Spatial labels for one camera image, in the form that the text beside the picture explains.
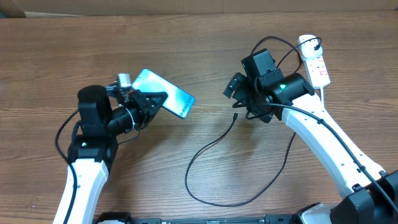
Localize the Samsung Galaxy smartphone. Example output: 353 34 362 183
131 68 197 120

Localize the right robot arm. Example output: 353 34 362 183
224 49 397 223

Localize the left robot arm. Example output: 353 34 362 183
53 82 168 223

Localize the white charger plug adapter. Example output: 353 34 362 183
297 34 323 61

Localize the white power strip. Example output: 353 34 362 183
303 55 330 90

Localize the cardboard backdrop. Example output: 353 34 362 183
1 0 397 17

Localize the black USB charging cable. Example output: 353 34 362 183
184 35 323 208

